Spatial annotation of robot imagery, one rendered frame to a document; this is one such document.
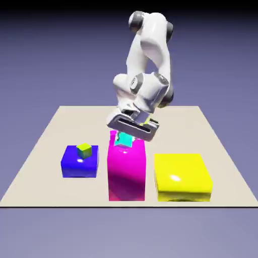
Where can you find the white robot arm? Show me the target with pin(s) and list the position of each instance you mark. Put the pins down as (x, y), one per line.
(151, 50)

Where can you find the large yellow box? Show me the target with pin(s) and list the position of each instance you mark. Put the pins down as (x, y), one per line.
(181, 175)

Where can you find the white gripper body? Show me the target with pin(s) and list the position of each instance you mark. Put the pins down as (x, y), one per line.
(129, 129)

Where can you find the large blue box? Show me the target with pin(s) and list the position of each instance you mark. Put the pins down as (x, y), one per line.
(79, 167)

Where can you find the small cyan cube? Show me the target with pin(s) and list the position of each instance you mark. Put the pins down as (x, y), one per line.
(125, 139)

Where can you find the small yellow-green cube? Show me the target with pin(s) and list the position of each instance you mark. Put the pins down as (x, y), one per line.
(84, 150)

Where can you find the large magenta box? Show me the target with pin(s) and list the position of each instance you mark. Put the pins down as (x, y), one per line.
(126, 171)

